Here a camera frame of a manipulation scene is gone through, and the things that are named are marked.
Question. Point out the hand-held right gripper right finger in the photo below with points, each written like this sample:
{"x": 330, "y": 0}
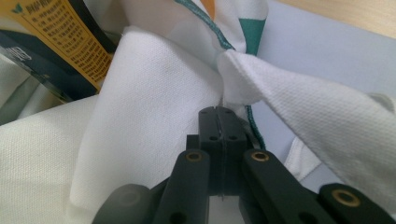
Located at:
{"x": 232, "y": 146}

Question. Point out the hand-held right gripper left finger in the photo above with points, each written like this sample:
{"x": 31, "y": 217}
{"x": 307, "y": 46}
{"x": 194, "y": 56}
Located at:
{"x": 214, "y": 146}

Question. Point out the white canvas tote bag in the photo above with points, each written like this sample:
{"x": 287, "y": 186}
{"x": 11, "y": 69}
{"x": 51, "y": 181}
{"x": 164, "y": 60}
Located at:
{"x": 140, "y": 93}

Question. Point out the dark packet with yellow label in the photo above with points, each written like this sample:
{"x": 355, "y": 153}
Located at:
{"x": 62, "y": 34}

